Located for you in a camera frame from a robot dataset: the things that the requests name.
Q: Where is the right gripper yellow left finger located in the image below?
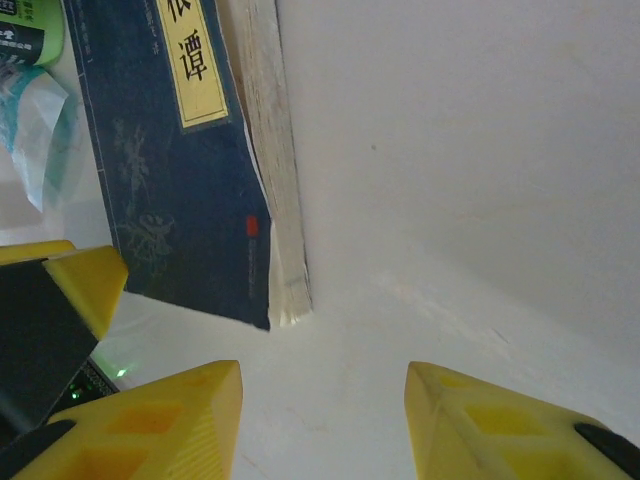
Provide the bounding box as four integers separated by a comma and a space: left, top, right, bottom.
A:
0, 359, 244, 480

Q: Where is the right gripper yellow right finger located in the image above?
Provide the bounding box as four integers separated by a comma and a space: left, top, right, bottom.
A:
404, 360, 640, 480

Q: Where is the dark blue book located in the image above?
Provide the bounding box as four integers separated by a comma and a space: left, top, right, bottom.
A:
62, 0, 314, 331

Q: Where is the clear teal plastic packet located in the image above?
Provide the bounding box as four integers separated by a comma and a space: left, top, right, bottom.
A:
0, 62, 79, 214

